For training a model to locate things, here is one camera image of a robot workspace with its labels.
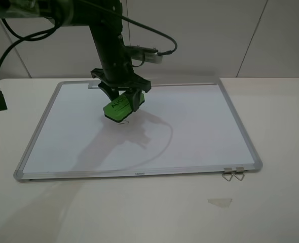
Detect clear tape piece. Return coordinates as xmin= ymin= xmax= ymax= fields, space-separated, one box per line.
xmin=207 ymin=198 xmax=233 ymax=208

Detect metal hanging clip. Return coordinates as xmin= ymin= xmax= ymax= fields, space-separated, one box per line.
xmin=233 ymin=167 xmax=245 ymax=181
xmin=222 ymin=168 xmax=233 ymax=182

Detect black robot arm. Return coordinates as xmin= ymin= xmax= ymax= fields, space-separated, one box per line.
xmin=0 ymin=1 xmax=151 ymax=111

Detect left metal hanging clip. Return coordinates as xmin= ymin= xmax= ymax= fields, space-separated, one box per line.
xmin=222 ymin=168 xmax=233 ymax=182

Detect right metal hanging clip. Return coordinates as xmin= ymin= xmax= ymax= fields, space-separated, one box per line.
xmin=233 ymin=167 xmax=245 ymax=181

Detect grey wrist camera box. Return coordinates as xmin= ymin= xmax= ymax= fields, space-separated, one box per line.
xmin=125 ymin=46 xmax=163 ymax=64

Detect green whiteboard eraser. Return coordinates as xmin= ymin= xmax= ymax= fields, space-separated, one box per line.
xmin=103 ymin=93 xmax=133 ymax=123

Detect black hanging cable with plug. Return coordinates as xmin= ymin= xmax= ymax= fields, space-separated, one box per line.
xmin=0 ymin=15 xmax=61 ymax=112

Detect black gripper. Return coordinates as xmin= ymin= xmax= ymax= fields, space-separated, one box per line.
xmin=91 ymin=68 xmax=151 ymax=112

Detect white aluminium-framed whiteboard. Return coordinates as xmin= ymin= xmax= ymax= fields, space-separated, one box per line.
xmin=14 ymin=78 xmax=263 ymax=181

